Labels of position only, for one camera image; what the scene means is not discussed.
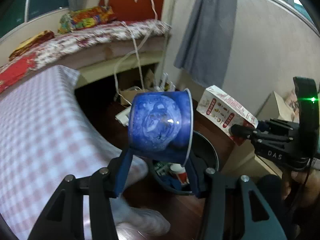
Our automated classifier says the cream bed frame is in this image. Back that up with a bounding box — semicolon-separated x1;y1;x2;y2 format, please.
75;36;170;85

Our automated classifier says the flat cardboard box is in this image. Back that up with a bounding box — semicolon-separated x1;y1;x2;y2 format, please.
120;87;148;105

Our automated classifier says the large white-framed window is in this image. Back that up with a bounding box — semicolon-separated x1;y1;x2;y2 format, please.
25;0;69;22

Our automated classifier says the bed with floral cover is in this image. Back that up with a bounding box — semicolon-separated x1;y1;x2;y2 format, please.
0;20;172;93

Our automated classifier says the white box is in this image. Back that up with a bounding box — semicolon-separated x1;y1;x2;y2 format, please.
257;90;300;123

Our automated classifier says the white router with antennas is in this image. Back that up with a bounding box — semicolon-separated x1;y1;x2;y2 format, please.
155;72;175;92

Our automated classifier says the white power strip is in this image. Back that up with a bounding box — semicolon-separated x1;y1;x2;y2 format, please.
115;106;132;127

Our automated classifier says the checkered tablecloth table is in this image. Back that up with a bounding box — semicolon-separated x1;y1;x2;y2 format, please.
0;65;170;240

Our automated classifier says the long grey curtain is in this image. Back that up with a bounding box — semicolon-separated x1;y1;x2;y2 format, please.
174;0;238;89

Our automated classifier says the colourful patterned pillow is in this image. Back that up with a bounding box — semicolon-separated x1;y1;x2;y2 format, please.
58;6;117;34

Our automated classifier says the blue paper cup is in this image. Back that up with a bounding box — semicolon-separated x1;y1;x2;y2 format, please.
127;88;194;167

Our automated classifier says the white and red carton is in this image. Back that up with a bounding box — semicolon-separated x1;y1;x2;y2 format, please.
196;85;259;146

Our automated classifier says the red paper cup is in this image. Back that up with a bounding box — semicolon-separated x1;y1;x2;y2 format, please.
170;163;190;186

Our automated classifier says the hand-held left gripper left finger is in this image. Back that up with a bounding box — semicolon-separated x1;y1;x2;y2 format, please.
27;150;134;240

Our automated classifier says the thick white cable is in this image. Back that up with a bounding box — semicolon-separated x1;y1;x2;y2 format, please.
114;0;160;105

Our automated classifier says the folded yellow red blanket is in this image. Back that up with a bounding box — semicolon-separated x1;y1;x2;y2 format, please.
9;30;55;60

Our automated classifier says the black round trash bin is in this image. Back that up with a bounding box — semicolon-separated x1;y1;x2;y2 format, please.
150;130;219;195

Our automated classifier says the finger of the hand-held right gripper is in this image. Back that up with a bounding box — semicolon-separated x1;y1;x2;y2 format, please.
230;124;263;143
256;120;294;133

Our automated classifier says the person's right hand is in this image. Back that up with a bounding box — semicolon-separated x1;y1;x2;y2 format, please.
281;166;320;208

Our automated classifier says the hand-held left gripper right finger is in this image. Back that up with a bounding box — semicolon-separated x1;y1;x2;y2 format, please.
186;152;288;240

